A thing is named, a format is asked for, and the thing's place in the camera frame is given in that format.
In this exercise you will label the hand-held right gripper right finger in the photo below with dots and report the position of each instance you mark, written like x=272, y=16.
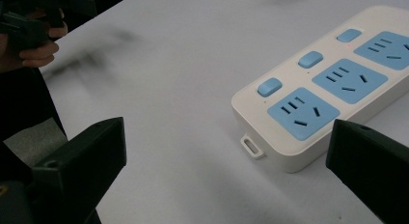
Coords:
x=369, y=159

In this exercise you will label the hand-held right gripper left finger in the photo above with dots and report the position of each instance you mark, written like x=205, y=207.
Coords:
x=84, y=159

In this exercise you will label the white and blue power strip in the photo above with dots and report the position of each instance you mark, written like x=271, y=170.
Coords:
x=321, y=95

